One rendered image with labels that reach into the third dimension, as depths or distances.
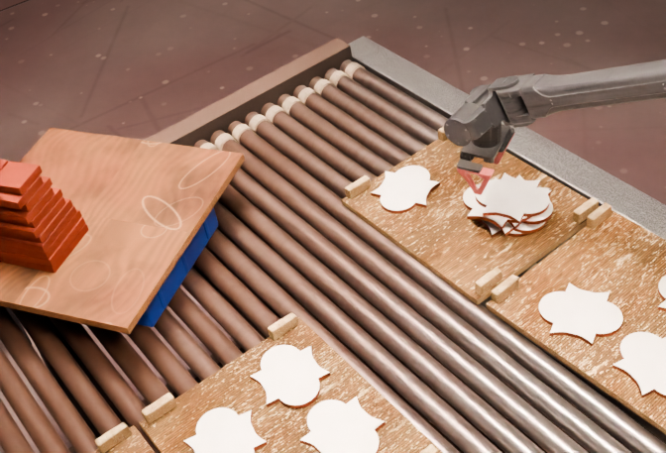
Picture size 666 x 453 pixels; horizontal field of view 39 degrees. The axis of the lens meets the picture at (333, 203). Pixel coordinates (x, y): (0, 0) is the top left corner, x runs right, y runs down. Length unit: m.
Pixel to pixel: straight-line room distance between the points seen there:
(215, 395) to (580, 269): 0.71
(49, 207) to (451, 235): 0.78
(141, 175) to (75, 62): 2.62
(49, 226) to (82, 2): 3.36
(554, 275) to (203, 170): 0.75
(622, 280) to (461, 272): 0.30
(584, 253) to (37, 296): 1.04
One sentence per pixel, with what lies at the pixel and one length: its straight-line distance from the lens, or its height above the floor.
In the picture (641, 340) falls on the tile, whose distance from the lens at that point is 1.73.
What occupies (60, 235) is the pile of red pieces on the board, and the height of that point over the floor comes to 1.09.
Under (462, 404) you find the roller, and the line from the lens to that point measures 1.67.
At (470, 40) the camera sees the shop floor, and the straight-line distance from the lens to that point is 4.22.
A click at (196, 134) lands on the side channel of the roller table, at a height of 0.93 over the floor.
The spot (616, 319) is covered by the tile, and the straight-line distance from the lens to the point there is 1.75.
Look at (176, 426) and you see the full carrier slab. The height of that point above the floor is 0.94.
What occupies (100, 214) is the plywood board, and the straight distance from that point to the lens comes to 1.99.
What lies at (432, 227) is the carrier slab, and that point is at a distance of 1.93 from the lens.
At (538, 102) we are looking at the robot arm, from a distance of 1.66.
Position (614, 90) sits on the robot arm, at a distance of 1.58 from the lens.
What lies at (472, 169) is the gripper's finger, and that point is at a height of 1.12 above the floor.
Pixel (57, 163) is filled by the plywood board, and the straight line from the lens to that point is 2.17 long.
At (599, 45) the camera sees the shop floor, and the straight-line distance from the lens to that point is 4.16.
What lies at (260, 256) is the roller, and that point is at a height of 0.91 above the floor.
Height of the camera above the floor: 2.26
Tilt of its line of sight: 41 degrees down
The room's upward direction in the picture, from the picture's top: 11 degrees counter-clockwise
